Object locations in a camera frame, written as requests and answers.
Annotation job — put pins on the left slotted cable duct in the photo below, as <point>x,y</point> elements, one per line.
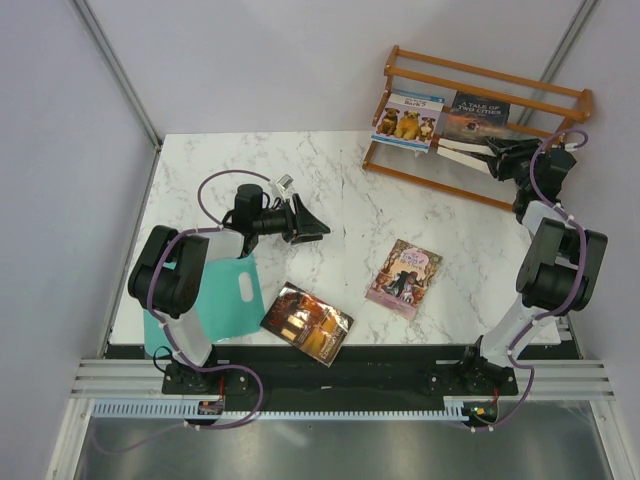
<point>187,409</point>

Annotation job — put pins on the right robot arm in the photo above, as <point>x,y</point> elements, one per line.
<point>559,271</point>

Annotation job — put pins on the right slotted cable duct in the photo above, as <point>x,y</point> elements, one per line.
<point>485,409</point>

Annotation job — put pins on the pink illustrated children book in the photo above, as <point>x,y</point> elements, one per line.
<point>402,282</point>

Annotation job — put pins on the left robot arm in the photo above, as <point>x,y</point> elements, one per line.
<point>167,276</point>

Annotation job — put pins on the dark orange glossy book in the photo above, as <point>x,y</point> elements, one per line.
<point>307,323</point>

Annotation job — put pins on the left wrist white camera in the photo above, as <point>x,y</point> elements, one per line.
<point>284,186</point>

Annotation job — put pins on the dog cover Bark book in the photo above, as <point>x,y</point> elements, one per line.
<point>408,120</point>

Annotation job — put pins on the slotted cable duct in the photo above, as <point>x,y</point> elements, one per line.
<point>485,409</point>
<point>187,409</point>

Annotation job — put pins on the Jane Eyre blue book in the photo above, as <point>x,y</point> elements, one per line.
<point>477,161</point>

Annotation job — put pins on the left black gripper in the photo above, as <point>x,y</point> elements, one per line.
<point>302,227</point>

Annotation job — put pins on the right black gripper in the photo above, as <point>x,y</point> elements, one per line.
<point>524,148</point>

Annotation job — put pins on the orange wooden tiered rack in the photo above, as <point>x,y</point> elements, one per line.
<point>538,109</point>

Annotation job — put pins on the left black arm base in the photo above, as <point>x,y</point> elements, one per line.
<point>232,379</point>

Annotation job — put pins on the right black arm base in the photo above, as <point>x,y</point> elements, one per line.
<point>477,378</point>

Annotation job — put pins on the Tale of Two Cities book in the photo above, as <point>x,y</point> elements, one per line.
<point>471,119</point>

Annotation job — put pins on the teal plastic file folder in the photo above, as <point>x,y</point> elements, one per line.
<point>222,311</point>

